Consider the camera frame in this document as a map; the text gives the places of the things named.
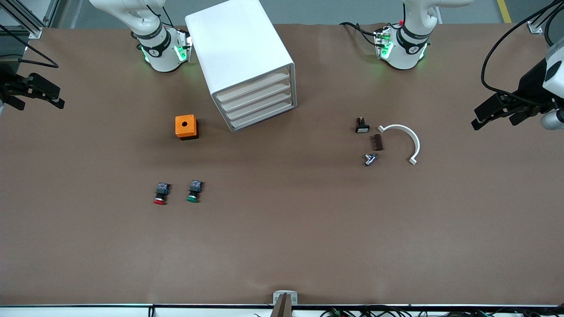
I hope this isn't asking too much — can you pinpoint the red mushroom push button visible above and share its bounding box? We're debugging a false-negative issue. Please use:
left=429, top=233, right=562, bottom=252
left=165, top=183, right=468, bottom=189
left=153, top=182, right=171, bottom=206

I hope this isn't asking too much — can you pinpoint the white plastic drawer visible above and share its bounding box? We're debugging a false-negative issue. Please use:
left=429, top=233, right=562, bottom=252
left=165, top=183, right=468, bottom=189
left=224, top=92, right=293, bottom=121
left=228, top=102, right=295, bottom=131
left=219, top=83, right=292, bottom=111
left=215, top=70, right=291, bottom=103

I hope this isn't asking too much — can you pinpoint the green mushroom push button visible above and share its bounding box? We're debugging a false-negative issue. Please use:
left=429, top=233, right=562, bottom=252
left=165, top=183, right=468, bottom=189
left=186, top=180, right=204, bottom=203

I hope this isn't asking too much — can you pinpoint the white drawer cabinet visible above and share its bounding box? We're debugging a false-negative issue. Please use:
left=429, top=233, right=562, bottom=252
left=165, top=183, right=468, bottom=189
left=185, top=0, right=297, bottom=133

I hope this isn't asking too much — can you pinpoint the white curved plastic arc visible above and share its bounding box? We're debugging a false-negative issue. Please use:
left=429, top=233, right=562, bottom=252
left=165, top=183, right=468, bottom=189
left=378, top=124, right=421, bottom=166

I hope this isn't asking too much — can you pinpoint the aluminium frame profile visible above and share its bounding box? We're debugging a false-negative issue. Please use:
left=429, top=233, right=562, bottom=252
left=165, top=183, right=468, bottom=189
left=527, top=0, right=564, bottom=34
left=0, top=0, right=61, bottom=39

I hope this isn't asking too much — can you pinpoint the orange button enclosure box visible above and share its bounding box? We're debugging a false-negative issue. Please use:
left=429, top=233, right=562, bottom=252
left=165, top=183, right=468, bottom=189
left=175, top=114, right=199, bottom=140

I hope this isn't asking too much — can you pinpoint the black arm base cable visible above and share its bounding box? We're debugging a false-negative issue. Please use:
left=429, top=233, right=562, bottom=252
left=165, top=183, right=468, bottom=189
left=339, top=21, right=382, bottom=47

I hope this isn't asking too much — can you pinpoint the grey metal mount bracket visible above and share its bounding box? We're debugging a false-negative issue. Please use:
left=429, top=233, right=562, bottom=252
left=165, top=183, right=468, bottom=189
left=273, top=290, right=298, bottom=305

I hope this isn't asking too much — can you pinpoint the brown upright post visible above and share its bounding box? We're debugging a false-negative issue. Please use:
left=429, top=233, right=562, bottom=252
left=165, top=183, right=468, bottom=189
left=270, top=294, right=293, bottom=317

